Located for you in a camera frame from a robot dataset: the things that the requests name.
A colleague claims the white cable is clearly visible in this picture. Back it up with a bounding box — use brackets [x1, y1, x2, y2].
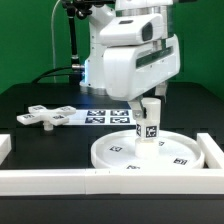
[50, 0, 63, 84]

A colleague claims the white marker sheet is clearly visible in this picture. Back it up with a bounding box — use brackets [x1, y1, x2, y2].
[68, 109, 135, 126]

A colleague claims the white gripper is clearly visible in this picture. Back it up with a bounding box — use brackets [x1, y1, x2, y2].
[103, 35, 180, 119]

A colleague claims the white left fence block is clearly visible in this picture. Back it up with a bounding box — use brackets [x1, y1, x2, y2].
[0, 134, 11, 165]

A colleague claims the white round table top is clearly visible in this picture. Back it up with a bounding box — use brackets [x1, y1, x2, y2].
[91, 130, 205, 171]

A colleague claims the white right fence block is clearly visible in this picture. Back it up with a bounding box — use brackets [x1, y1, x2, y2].
[197, 133, 224, 170]

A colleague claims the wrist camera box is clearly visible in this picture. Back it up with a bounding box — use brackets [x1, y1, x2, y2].
[100, 13, 165, 46]

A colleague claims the black cable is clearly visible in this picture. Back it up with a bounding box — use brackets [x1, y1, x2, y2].
[31, 66, 83, 84]

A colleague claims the white fence block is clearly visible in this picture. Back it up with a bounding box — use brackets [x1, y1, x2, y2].
[0, 134, 11, 165]
[197, 133, 224, 170]

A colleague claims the white cross-shaped table base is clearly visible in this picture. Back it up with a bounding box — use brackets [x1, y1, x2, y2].
[17, 105, 76, 131]

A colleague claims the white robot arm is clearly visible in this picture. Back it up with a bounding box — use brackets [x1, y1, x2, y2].
[81, 0, 180, 119]

